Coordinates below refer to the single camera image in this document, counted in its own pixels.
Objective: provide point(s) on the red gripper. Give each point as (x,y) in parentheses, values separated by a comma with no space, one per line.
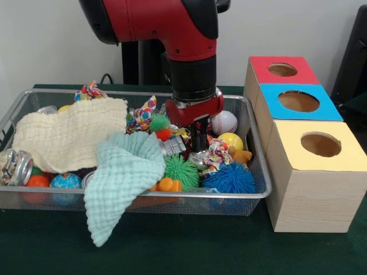
(189,113)

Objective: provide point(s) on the colourful spotted fabric scrap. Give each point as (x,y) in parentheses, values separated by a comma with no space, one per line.
(219,156)
(142,114)

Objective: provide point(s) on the mint muslin cloth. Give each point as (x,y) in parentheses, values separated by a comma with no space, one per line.
(123,177)

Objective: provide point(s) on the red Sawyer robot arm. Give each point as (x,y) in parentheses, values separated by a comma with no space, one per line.
(172,31)

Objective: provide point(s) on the shallow clear mesh bin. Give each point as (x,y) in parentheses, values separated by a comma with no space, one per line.
(200,204)

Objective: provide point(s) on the wooden box with three holes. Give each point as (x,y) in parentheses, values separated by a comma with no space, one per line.
(315,200)

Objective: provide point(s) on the white baseball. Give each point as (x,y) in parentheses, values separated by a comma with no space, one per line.
(225,123)

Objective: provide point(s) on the yellow tennis ball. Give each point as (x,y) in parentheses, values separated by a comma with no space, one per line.
(232,140)

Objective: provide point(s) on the green spiky ball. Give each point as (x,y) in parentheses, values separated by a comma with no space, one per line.
(180,172)

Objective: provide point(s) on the blue spiky ball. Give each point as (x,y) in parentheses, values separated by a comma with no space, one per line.
(229,179)

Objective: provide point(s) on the orange rubber toy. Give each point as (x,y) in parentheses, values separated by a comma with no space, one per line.
(169,184)

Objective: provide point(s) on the dark green table cloth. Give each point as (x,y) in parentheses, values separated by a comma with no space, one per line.
(183,252)

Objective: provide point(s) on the cream muslin cloth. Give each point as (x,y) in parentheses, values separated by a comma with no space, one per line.
(66,137)

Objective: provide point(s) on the blue globe ball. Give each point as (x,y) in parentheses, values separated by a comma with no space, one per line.
(66,181)

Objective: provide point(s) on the black monitor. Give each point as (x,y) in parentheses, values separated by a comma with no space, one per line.
(352,57)

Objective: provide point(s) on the crushed printed can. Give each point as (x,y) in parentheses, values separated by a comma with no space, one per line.
(15,169)

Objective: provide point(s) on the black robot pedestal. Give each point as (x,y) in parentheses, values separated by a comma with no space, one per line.
(132,63)

